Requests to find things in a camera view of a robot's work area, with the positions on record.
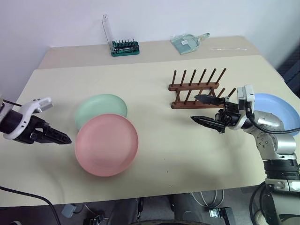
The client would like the clear plastic strip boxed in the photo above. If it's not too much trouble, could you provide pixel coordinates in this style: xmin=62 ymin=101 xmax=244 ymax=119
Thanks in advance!
xmin=210 ymin=47 xmax=248 ymax=52

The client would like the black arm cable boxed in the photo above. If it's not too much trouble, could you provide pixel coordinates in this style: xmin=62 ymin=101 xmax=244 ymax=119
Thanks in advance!
xmin=245 ymin=108 xmax=300 ymax=135
xmin=0 ymin=186 xmax=60 ymax=225

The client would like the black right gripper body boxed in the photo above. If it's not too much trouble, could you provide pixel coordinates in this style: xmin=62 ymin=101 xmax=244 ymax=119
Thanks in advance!
xmin=215 ymin=97 xmax=242 ymax=135

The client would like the wooden dish rack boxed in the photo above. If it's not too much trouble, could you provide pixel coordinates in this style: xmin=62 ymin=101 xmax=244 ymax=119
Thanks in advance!
xmin=168 ymin=67 xmax=237 ymax=110

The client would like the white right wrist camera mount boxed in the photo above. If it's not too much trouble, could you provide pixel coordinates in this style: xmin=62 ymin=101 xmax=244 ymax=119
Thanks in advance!
xmin=236 ymin=84 xmax=255 ymax=113

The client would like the grey box under table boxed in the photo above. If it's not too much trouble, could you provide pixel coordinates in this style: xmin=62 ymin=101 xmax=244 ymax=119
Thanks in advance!
xmin=61 ymin=203 xmax=77 ymax=218

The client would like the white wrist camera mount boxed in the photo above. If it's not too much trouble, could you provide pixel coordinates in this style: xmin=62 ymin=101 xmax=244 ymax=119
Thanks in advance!
xmin=236 ymin=84 xmax=255 ymax=113
xmin=3 ymin=97 xmax=53 ymax=141

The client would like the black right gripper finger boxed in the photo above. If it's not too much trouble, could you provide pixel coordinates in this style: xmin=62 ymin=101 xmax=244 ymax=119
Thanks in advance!
xmin=190 ymin=115 xmax=226 ymax=134
xmin=194 ymin=94 xmax=226 ymax=106

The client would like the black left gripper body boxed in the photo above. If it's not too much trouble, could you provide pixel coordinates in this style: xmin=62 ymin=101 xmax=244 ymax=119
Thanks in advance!
xmin=13 ymin=115 xmax=51 ymax=144

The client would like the green screwdriver bit set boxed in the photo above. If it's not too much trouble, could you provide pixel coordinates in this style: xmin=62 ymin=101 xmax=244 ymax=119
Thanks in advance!
xmin=101 ymin=14 xmax=141 ymax=57

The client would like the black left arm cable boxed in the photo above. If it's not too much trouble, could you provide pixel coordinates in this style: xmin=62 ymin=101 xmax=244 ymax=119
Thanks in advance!
xmin=0 ymin=186 xmax=60 ymax=225

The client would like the black metal bracket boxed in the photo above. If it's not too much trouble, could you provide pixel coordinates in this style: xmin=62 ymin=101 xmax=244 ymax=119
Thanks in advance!
xmin=208 ymin=207 xmax=236 ymax=225

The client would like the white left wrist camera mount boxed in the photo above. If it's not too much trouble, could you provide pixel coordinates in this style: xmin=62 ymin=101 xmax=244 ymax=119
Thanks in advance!
xmin=3 ymin=97 xmax=53 ymax=141

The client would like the green plate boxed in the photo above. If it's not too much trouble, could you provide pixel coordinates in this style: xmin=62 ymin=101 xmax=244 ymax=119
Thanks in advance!
xmin=74 ymin=93 xmax=128 ymax=131

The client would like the clear green dustpan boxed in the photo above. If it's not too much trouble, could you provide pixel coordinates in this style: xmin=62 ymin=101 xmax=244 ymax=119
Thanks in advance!
xmin=170 ymin=32 xmax=210 ymax=55

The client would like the blue plate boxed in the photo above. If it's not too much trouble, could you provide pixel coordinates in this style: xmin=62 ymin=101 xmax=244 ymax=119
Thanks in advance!
xmin=253 ymin=92 xmax=300 ymax=137

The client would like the pink plate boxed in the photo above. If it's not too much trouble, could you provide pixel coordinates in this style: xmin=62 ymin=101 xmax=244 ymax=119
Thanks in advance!
xmin=75 ymin=113 xmax=139 ymax=177

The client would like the black ribbed object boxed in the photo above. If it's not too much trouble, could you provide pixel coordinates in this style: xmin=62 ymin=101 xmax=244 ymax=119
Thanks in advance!
xmin=275 ymin=39 xmax=300 ymax=100

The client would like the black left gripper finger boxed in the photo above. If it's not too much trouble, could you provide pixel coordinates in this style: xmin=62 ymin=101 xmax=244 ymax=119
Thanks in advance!
xmin=43 ymin=126 xmax=73 ymax=145
xmin=30 ymin=131 xmax=59 ymax=145

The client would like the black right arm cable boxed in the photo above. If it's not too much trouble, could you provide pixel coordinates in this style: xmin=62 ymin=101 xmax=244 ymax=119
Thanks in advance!
xmin=245 ymin=108 xmax=300 ymax=135

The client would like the dark rounded shape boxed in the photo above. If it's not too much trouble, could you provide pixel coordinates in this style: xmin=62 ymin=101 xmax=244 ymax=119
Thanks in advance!
xmin=112 ymin=194 xmax=213 ymax=225

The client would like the white cable under table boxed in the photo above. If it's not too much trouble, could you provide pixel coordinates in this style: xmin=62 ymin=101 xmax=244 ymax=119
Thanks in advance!
xmin=191 ymin=189 xmax=225 ymax=208

